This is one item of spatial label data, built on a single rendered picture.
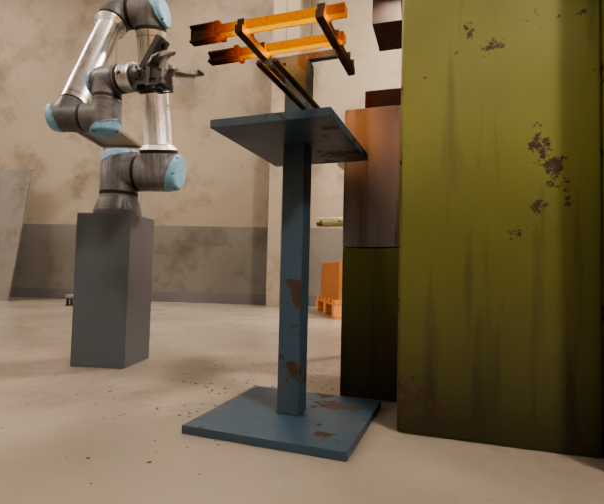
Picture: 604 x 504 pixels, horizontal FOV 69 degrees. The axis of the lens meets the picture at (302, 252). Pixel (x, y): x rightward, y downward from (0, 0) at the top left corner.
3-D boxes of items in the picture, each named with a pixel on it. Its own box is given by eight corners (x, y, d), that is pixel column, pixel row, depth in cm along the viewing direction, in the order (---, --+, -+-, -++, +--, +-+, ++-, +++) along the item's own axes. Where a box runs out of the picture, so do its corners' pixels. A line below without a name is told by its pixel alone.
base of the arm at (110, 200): (82, 212, 175) (84, 188, 176) (107, 218, 194) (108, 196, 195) (128, 213, 174) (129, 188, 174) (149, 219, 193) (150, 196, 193)
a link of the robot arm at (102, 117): (93, 139, 147) (95, 103, 148) (126, 139, 146) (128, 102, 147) (76, 130, 138) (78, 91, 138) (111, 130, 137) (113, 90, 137)
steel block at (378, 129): (342, 246, 141) (345, 109, 143) (362, 252, 177) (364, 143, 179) (537, 247, 124) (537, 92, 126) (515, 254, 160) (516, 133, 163)
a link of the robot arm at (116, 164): (111, 195, 193) (112, 156, 194) (148, 196, 191) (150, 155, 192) (91, 189, 178) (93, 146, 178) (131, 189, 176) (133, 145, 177)
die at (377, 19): (372, 24, 157) (372, -2, 157) (379, 51, 176) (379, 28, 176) (501, 5, 144) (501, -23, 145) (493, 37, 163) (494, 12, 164)
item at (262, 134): (209, 127, 106) (210, 119, 106) (276, 166, 143) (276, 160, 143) (330, 115, 95) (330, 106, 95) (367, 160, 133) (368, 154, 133)
